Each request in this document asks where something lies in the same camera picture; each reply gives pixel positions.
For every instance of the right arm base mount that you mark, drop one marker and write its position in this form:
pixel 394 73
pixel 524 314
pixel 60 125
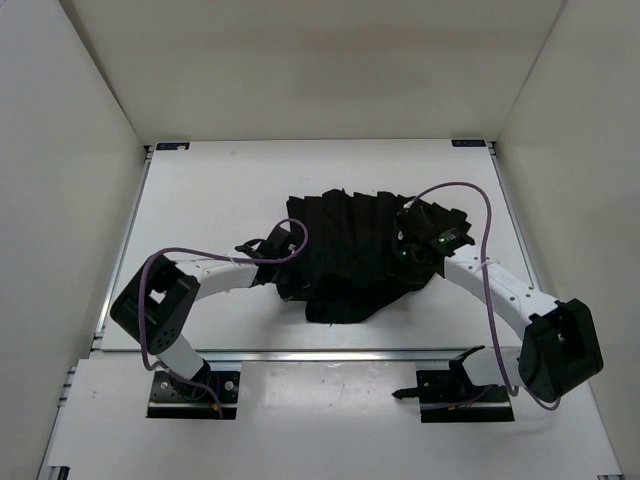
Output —
pixel 448 395

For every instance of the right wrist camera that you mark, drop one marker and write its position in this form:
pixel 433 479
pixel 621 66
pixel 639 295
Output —
pixel 414 223

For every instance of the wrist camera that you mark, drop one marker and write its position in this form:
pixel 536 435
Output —
pixel 414 223
pixel 278 245

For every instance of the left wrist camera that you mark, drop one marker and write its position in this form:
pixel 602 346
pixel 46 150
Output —
pixel 278 245

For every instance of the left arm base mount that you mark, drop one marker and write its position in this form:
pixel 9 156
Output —
pixel 169 399

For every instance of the left blue corner label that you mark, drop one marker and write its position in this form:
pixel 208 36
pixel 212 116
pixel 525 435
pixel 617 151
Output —
pixel 172 146

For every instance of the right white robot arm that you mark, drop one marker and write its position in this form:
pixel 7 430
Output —
pixel 540 344

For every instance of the right blue corner label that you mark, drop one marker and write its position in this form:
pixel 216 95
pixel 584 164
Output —
pixel 468 143

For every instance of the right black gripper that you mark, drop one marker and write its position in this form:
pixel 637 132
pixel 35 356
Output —
pixel 401 243

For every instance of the black pleated skirt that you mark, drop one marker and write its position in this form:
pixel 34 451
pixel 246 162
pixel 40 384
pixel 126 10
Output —
pixel 347 272

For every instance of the blue corner label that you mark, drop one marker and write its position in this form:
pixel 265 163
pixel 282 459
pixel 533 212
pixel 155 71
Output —
pixel 172 146
pixel 468 143

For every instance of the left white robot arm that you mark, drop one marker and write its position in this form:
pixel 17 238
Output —
pixel 155 304

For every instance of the aluminium rail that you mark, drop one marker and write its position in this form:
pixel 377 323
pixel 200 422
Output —
pixel 320 356

